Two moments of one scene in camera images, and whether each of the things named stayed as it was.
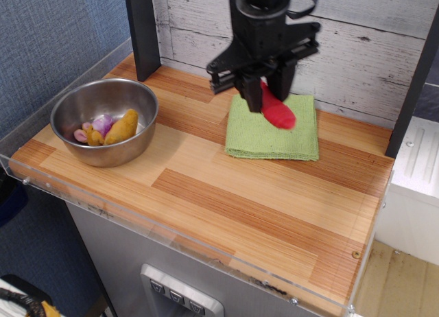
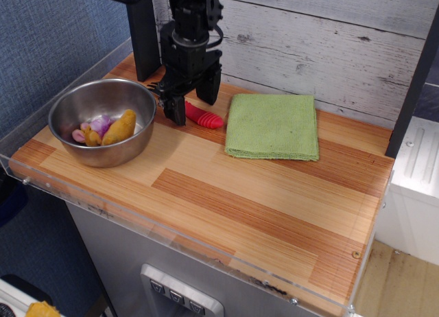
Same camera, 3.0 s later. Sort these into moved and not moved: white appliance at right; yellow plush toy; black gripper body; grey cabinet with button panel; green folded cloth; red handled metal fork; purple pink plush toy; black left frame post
Moved: red handled metal fork; black gripper body
Not moved: white appliance at right; black left frame post; grey cabinet with button panel; green folded cloth; yellow plush toy; purple pink plush toy
